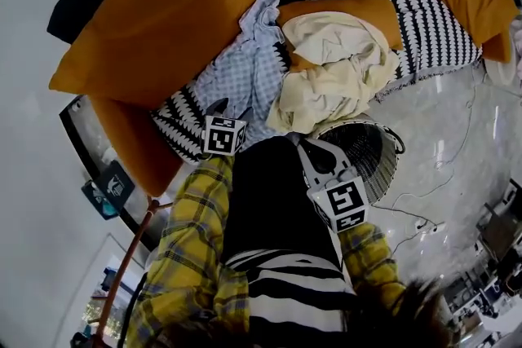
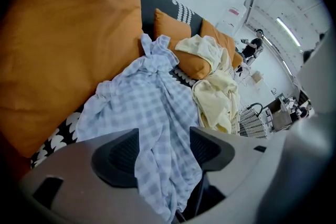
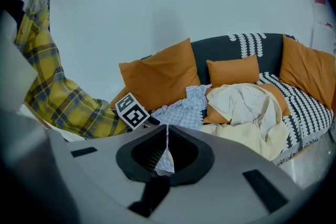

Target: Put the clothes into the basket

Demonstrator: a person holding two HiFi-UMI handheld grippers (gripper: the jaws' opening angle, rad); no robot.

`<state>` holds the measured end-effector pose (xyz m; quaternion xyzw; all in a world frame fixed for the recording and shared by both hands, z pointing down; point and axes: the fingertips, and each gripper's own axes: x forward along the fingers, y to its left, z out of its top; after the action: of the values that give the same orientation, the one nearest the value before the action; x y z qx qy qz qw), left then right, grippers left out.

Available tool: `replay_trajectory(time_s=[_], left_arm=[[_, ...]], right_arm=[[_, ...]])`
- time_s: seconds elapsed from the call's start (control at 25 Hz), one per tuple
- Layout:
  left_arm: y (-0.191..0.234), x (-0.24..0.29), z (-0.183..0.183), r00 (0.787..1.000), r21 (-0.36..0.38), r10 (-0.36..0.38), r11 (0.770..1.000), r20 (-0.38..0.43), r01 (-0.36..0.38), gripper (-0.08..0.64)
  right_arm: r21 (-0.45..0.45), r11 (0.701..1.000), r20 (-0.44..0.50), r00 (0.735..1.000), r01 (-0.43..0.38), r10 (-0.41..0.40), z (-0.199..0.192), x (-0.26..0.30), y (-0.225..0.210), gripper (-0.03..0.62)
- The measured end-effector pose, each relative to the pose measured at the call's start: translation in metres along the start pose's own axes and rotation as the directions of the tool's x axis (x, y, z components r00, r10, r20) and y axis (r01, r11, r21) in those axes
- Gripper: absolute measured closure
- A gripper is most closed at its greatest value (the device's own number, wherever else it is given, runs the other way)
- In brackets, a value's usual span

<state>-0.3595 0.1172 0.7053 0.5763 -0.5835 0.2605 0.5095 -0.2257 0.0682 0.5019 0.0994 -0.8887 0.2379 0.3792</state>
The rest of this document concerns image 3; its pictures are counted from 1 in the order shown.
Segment small orange cushion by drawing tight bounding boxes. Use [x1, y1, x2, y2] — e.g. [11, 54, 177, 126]
[206, 54, 260, 88]
[203, 83, 291, 124]

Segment black white patterned sofa cover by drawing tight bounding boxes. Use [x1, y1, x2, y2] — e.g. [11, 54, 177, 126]
[140, 33, 335, 166]

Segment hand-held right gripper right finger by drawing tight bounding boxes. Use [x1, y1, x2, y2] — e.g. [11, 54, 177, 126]
[149, 124, 303, 224]

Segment white cabinet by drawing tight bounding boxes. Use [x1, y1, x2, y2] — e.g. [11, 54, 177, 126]
[311, 22, 336, 56]

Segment red and white wall sign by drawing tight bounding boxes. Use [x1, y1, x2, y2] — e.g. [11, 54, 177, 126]
[311, 0, 328, 22]

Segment off-white clothes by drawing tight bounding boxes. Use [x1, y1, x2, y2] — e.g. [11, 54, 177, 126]
[206, 83, 284, 127]

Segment large orange cushion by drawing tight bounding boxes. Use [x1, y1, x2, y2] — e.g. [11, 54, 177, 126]
[118, 38, 202, 112]

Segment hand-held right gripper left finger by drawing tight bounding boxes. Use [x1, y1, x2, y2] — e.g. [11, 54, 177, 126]
[48, 124, 168, 224]

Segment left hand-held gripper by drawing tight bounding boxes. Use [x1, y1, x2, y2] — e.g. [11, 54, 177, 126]
[114, 92, 161, 131]

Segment blue checked clothes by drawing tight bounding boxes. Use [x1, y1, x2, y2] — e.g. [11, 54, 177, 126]
[151, 84, 213, 174]

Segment person's left forearm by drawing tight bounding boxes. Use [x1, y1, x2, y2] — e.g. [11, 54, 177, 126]
[23, 60, 129, 140]

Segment pale yellow textured clothes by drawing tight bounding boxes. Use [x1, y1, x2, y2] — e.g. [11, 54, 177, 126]
[201, 91, 290, 162]

